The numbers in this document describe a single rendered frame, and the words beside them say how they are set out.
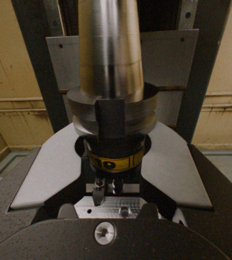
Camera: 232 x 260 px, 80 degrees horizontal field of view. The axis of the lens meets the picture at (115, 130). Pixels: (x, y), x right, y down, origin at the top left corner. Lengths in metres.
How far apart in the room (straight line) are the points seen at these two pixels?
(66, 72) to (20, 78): 0.62
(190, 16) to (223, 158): 1.09
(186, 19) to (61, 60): 0.41
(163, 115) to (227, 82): 0.62
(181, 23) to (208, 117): 0.79
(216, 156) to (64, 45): 1.28
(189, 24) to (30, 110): 1.04
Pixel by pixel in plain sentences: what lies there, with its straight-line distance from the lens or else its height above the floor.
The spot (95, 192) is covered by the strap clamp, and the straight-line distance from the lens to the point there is 0.46.
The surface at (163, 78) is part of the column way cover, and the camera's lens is 0.55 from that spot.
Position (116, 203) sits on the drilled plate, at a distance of 0.46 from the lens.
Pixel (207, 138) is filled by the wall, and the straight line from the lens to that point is 1.31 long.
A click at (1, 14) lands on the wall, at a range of 1.13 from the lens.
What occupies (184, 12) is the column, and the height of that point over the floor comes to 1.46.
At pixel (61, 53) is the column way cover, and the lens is 0.56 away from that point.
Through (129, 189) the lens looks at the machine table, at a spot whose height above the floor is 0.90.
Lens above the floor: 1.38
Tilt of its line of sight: 31 degrees down
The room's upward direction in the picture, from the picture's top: 3 degrees counter-clockwise
